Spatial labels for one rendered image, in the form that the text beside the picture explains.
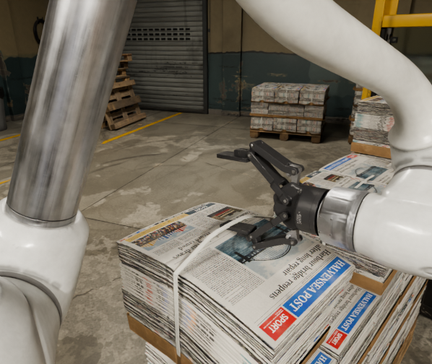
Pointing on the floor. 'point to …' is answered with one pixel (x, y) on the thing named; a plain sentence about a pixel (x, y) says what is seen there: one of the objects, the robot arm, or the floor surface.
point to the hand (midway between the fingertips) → (227, 189)
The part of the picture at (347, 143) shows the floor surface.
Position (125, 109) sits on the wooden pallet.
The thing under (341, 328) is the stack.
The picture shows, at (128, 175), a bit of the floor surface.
